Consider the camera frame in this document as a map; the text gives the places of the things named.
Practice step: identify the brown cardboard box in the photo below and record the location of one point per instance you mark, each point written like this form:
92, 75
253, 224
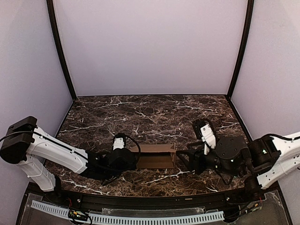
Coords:
157, 156

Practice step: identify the left black frame post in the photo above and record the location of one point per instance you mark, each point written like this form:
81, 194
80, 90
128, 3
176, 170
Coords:
59, 48

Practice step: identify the small circuit board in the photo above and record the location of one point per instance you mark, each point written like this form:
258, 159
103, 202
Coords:
77, 215

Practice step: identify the right black frame post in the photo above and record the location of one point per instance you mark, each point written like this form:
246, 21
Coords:
242, 48

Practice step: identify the black frame post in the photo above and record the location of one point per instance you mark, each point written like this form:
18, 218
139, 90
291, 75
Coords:
242, 48
59, 48

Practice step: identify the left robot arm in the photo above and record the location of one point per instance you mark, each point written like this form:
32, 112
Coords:
24, 142

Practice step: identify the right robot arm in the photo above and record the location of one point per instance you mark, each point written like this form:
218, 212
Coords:
262, 161

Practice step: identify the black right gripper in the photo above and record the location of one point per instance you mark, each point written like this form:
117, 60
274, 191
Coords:
195, 161

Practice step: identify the white slotted cable duct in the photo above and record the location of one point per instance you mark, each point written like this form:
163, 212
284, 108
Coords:
192, 216

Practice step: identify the black front rail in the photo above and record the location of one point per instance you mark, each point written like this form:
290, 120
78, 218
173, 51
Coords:
218, 200

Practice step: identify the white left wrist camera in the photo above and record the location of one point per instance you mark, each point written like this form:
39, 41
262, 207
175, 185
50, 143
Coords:
119, 141

